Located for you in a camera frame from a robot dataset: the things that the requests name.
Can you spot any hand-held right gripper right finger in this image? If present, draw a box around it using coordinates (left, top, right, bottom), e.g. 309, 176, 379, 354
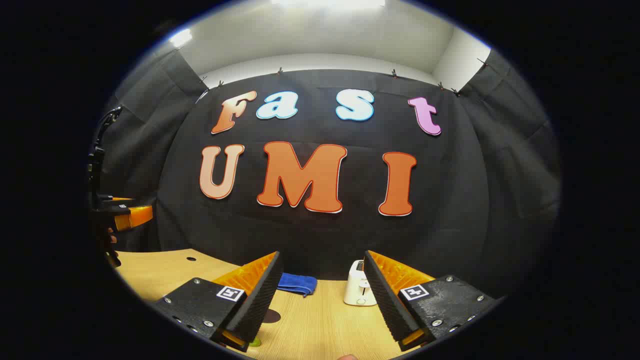
363, 250, 501, 352

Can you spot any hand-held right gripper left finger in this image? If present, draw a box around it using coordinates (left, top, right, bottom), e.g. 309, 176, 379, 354
150, 251, 285, 353

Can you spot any white toaster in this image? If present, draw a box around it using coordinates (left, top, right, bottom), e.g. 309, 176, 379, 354
343, 259, 378, 307

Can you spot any blue towel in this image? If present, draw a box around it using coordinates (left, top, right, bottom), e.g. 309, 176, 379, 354
276, 272, 318, 298

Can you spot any ceiling light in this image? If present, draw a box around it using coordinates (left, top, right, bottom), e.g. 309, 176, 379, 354
169, 28, 193, 48

